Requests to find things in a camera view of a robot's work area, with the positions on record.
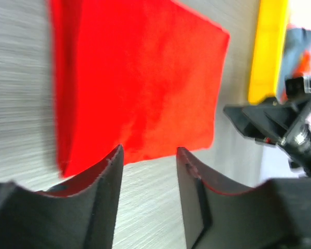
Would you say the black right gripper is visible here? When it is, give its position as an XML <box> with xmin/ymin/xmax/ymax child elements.
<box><xmin>223</xmin><ymin>97</ymin><xmax>311</xmax><ymax>147</ymax></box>

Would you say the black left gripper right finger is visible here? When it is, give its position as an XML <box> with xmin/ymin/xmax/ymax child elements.
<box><xmin>176</xmin><ymin>147</ymin><xmax>311</xmax><ymax>248</ymax></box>

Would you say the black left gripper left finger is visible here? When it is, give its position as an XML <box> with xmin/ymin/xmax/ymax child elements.
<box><xmin>0</xmin><ymin>145</ymin><xmax>124</xmax><ymax>248</ymax></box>

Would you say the red t shirt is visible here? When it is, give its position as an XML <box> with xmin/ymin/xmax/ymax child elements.
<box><xmin>48</xmin><ymin>1</ymin><xmax>230</xmax><ymax>177</ymax></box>

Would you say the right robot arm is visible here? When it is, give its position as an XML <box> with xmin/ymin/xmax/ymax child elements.
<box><xmin>176</xmin><ymin>95</ymin><xmax>311</xmax><ymax>248</ymax></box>

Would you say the orange t shirt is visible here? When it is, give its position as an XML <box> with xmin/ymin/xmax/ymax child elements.
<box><xmin>298</xmin><ymin>50</ymin><xmax>311</xmax><ymax>74</ymax></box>

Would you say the yellow plastic bin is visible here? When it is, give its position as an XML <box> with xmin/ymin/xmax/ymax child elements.
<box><xmin>248</xmin><ymin>0</ymin><xmax>289</xmax><ymax>104</ymax></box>

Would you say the grey t shirt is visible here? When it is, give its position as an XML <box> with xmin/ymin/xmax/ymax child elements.
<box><xmin>276</xmin><ymin>27</ymin><xmax>311</xmax><ymax>102</ymax></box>

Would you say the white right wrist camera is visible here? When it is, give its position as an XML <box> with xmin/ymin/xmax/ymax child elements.
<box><xmin>285</xmin><ymin>76</ymin><xmax>311</xmax><ymax>99</ymax></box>

